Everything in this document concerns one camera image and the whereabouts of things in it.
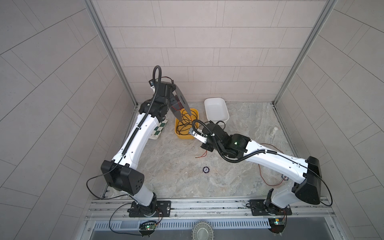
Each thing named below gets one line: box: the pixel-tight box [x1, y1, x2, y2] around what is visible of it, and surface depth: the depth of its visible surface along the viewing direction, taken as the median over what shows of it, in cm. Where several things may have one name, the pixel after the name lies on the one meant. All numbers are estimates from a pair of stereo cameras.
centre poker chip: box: [202, 166, 210, 174], surface depth 86 cm
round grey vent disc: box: [191, 220, 215, 240], surface depth 66 cm
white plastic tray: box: [204, 97, 230, 124], surface depth 114 cm
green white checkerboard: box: [149, 119, 168, 140], surface depth 99 cm
